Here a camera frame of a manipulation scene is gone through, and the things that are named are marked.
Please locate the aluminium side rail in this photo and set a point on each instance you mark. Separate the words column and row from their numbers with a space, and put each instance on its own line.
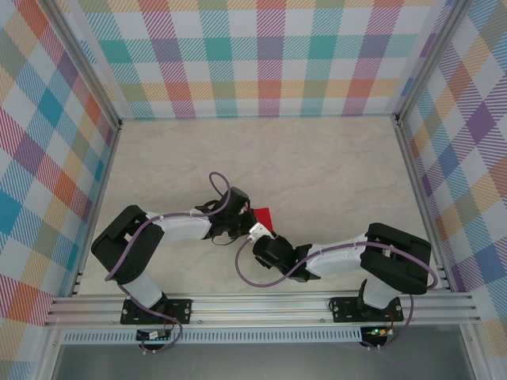
column 102, row 190
column 420, row 198

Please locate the aluminium corner post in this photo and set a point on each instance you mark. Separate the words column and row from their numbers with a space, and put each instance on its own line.
column 426, row 59
column 89, row 59

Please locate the aluminium frame leg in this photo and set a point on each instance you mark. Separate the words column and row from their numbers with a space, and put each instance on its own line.
column 479, row 356
column 47, row 356

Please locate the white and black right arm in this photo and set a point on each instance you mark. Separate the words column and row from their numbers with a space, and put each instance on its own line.
column 392, row 273

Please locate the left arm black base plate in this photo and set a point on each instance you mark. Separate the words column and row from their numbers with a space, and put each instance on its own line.
column 180, row 310

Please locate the red cloth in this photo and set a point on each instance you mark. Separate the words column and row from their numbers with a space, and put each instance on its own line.
column 264, row 215

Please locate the grey sheet metal panel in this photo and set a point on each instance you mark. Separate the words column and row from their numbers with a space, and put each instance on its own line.
column 257, row 364

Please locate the long aluminium mounting rail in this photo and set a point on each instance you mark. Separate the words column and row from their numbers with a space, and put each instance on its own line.
column 257, row 308

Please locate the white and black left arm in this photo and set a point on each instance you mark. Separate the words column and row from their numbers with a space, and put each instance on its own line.
column 182, row 231

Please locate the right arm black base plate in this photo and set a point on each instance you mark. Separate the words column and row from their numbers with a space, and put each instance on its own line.
column 396, row 312

